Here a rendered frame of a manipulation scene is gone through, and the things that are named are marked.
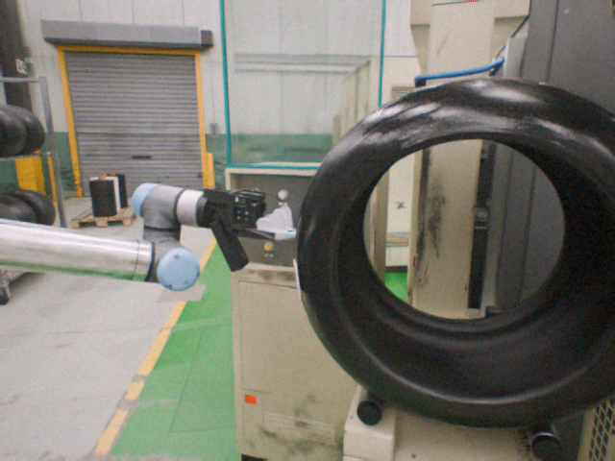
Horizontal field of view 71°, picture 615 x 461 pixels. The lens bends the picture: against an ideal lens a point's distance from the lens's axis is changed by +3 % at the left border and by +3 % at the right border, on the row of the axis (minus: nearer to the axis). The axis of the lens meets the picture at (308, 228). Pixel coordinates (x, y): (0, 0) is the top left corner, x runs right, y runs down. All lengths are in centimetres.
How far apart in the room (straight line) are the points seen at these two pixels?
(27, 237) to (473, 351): 86
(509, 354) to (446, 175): 41
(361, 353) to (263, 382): 107
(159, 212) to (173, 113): 911
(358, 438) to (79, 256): 57
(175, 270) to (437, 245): 61
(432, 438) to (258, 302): 88
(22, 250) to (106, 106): 962
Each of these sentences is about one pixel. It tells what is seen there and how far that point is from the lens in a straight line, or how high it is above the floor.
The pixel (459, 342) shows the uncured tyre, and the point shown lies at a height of 94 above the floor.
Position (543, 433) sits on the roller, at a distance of 84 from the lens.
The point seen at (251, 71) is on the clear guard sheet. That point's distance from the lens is 154.
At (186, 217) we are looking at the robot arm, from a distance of 87.
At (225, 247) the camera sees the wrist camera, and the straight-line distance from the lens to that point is 86.
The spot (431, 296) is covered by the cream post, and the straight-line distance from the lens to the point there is 110.
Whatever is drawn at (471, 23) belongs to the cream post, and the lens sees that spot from 106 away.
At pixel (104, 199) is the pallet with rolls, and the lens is 706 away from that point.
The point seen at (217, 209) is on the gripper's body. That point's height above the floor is 124.
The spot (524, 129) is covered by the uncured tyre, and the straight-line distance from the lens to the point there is 64.
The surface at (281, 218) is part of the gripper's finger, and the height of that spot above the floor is 123.
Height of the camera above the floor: 139
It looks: 13 degrees down
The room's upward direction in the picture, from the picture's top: straight up
